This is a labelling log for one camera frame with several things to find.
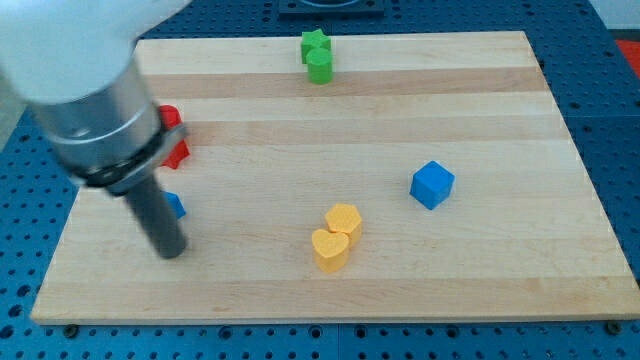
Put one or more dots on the blue triangle block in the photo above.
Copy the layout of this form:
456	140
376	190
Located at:
176	204

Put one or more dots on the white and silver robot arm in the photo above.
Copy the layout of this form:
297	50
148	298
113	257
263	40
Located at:
73	63

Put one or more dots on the yellow hexagon block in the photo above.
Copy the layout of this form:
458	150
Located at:
345	219

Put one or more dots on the yellow heart block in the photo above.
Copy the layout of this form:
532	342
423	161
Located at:
331	250

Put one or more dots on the blue cube block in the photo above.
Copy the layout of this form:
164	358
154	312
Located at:
431	185

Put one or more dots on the light wooden board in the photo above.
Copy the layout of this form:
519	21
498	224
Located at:
522	236

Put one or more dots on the green cylinder block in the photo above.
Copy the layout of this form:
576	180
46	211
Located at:
319	63

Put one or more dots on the green star block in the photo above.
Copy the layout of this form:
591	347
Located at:
314	40

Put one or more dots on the red star block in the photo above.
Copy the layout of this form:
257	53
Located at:
175	129

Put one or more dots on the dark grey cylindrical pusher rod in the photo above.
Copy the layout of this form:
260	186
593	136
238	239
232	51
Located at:
156	217

